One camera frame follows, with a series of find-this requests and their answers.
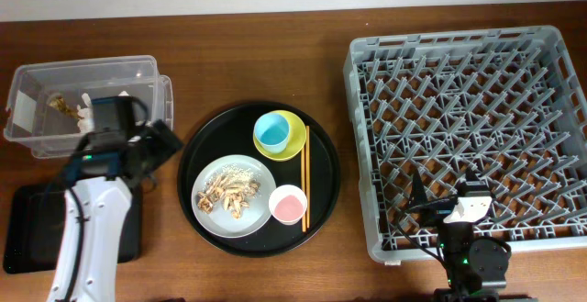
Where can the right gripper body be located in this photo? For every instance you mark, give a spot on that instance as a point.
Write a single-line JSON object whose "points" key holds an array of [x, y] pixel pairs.
{"points": [[437, 211]]}

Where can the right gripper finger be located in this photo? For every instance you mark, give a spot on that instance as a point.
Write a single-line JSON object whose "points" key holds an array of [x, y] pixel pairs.
{"points": [[471, 176], [418, 193]]}

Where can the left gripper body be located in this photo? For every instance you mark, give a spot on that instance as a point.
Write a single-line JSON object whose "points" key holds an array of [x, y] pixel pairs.
{"points": [[162, 148]]}

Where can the white napkin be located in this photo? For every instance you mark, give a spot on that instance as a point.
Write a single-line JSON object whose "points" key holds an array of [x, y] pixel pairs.
{"points": [[112, 113]]}

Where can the brown snack wrapper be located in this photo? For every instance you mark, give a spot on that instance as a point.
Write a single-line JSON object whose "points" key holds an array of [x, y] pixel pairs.
{"points": [[58, 103]]}

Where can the pink cup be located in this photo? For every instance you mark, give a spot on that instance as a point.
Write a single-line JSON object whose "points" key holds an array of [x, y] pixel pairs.
{"points": [[285, 204]]}

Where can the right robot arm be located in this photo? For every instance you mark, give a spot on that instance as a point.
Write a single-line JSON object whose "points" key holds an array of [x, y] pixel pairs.
{"points": [[475, 266]]}

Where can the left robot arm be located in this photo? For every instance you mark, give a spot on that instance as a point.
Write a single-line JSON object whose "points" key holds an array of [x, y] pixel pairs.
{"points": [[98, 182]]}

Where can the grey dishwasher rack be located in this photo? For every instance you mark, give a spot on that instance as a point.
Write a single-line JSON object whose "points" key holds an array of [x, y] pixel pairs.
{"points": [[505, 102]]}

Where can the black round tray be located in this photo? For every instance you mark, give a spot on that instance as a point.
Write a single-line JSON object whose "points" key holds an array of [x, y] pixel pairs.
{"points": [[230, 132]]}

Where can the food scraps pile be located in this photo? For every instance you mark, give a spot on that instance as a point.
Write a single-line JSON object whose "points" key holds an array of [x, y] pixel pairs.
{"points": [[231, 189]]}

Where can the grey plate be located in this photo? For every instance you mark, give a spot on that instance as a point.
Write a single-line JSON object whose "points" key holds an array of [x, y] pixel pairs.
{"points": [[220, 223]]}

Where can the blue cup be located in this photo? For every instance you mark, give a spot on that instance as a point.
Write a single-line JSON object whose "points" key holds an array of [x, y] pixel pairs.
{"points": [[272, 131]]}

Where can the left wooden chopstick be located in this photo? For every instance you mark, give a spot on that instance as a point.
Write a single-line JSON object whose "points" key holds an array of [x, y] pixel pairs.
{"points": [[304, 199]]}

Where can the wooden chopstick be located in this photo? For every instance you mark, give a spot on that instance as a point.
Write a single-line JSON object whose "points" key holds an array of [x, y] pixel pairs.
{"points": [[307, 178], [304, 199]]}

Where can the clear plastic bin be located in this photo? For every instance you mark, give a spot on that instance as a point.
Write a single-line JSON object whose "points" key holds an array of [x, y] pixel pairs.
{"points": [[49, 133]]}

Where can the right wooden chopstick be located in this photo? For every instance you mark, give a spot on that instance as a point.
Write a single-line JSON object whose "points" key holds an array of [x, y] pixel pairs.
{"points": [[307, 178]]}

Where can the yellow bowl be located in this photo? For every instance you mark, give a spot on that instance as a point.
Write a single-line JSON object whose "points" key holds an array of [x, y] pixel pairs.
{"points": [[296, 141]]}

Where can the black rectangular tray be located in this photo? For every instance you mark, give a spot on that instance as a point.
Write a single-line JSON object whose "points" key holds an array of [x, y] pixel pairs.
{"points": [[36, 226]]}

